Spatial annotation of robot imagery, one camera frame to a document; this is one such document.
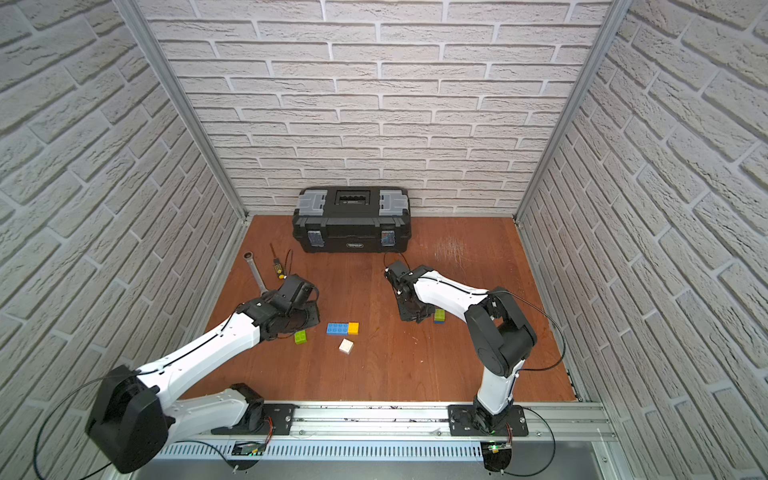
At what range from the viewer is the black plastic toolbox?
97 cm

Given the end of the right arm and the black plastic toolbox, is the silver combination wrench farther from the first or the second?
the end of the right arm

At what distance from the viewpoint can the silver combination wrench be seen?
3.25 feet

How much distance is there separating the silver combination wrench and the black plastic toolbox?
0.63 ft
